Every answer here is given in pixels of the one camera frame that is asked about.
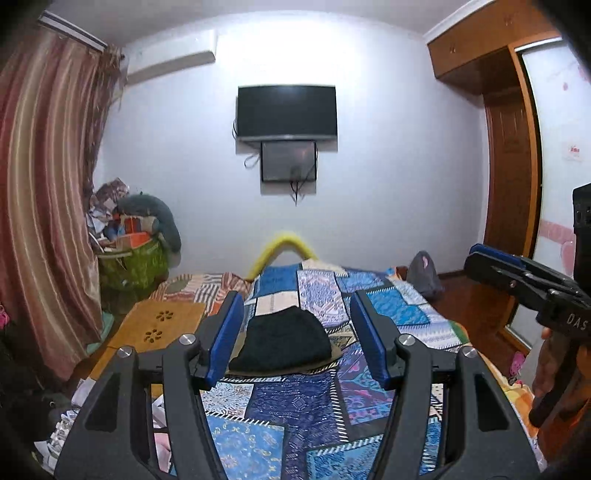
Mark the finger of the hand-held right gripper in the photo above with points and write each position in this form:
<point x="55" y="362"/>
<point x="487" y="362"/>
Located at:
<point x="498" y="274"/>
<point x="496" y="254"/>

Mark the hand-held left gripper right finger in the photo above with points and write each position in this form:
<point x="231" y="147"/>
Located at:
<point x="369" y="337"/>

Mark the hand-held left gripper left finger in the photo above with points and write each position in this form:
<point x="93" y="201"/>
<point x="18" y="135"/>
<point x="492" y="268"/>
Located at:
<point x="226" y="337"/>

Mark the black pants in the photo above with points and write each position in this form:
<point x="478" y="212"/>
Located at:
<point x="281" y="341"/>

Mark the person's right forearm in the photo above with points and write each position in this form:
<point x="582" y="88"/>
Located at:
<point x="570" y="429"/>

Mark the person's right hand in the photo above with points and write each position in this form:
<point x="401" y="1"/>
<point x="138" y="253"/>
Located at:
<point x="545" y="360"/>

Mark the striped blanket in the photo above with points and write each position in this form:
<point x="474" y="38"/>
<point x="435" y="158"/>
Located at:
<point x="198" y="282"/>

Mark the pink slipper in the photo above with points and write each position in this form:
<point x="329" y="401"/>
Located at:
<point x="517" y="367"/>

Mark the grey backpack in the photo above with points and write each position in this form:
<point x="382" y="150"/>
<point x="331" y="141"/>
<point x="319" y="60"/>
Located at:
<point x="425" y="277"/>

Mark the wooden lap table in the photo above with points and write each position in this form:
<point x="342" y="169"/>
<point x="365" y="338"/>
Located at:
<point x="138" y="323"/>

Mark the wooden wardrobe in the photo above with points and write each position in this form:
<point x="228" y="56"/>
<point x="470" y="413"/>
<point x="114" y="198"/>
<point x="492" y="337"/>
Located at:
<point x="508" y="161"/>

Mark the blue patchwork bedspread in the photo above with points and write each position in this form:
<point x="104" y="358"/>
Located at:
<point x="295" y="406"/>

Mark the yellow foam tube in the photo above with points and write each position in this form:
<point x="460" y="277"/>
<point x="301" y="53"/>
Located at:
<point x="286" y="239"/>

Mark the green basket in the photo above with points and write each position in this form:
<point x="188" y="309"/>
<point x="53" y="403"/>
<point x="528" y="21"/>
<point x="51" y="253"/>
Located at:
<point x="134" y="267"/>

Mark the red white sticker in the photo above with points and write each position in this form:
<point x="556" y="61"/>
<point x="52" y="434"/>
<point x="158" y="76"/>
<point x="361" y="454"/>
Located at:
<point x="575" y="151"/>

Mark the frosted sliding door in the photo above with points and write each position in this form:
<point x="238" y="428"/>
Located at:
<point x="554" y="138"/>

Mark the grey plush pillow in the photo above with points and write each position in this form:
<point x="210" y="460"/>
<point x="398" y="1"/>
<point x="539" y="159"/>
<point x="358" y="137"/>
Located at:
<point x="152" y="207"/>

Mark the pile of printed cloths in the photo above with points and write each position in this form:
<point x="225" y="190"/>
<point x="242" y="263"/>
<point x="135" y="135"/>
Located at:
<point x="106" y="207"/>

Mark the striped red curtain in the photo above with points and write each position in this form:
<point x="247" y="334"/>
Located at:
<point x="51" y="207"/>

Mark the white air conditioner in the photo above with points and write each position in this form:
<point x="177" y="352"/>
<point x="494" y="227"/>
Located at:
<point x="171" y="57"/>

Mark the small black wall monitor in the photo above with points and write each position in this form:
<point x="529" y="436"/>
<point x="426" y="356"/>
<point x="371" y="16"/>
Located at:
<point x="288" y="161"/>

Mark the black wall television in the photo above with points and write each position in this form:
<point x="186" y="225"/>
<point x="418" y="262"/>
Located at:
<point x="286" y="110"/>

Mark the white curtain rail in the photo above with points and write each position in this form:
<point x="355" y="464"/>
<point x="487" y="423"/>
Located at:
<point x="74" y="30"/>

